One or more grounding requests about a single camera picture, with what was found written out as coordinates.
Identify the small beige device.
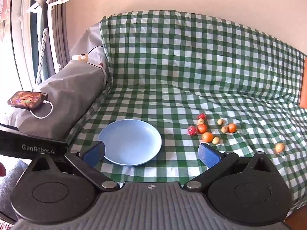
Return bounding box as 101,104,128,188
72,54,90,63

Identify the green white checkered cloth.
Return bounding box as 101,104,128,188
68,9,307,211

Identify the black smartphone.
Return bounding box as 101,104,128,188
7,91,48,109

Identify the grey curtain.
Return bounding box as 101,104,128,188
47,0,72,72

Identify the orange wooden furniture edge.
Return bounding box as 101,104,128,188
299,55,307,108

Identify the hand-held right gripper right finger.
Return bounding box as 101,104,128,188
183,142,279,192

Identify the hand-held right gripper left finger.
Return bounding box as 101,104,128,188
24,141,120,192

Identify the white window frame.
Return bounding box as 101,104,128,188
10,0,39,91

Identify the grey textured fabric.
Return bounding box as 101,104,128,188
0,159,33,221

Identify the white charging cable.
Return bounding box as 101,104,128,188
30,101,53,120

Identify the white woven steamer hose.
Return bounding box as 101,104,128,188
36,27,50,85

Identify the light blue plate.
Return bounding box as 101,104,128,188
97,119,163,166

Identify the thin black cable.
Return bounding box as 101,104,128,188
85,45,104,54

